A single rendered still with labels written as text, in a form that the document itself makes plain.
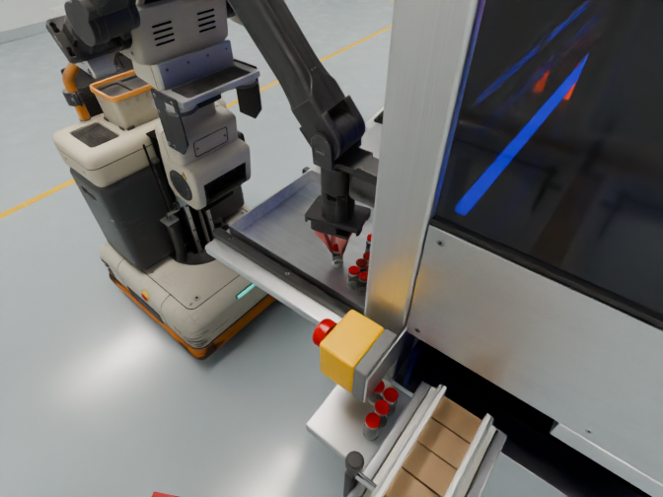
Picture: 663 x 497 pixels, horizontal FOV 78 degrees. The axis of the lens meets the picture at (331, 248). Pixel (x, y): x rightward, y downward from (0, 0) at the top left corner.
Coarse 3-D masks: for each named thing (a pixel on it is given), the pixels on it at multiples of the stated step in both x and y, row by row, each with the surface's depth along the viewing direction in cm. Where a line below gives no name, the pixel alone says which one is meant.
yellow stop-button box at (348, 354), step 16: (352, 320) 53; (368, 320) 53; (336, 336) 51; (352, 336) 51; (368, 336) 51; (384, 336) 51; (320, 352) 52; (336, 352) 50; (352, 352) 50; (368, 352) 50; (384, 352) 50; (336, 368) 51; (352, 368) 49; (368, 368) 48; (352, 384) 51
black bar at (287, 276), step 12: (228, 240) 82; (240, 240) 82; (240, 252) 82; (252, 252) 80; (264, 264) 78; (276, 264) 78; (276, 276) 78; (288, 276) 75; (300, 288) 74; (312, 288) 73; (324, 300) 72; (336, 300) 72; (336, 312) 71
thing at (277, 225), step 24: (288, 192) 94; (312, 192) 96; (264, 216) 90; (288, 216) 90; (264, 240) 85; (288, 240) 85; (312, 240) 85; (360, 240) 85; (288, 264) 76; (312, 264) 80; (336, 288) 76; (360, 312) 70
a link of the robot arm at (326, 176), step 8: (328, 176) 63; (336, 176) 62; (344, 176) 62; (352, 176) 61; (328, 184) 64; (336, 184) 63; (344, 184) 64; (328, 192) 65; (336, 192) 64; (344, 192) 65
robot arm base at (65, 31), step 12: (48, 24) 81; (60, 24) 83; (60, 36) 83; (72, 36) 81; (60, 48) 84; (72, 48) 84; (84, 48) 84; (96, 48) 84; (108, 48) 88; (120, 48) 90; (72, 60) 84; (84, 60) 86
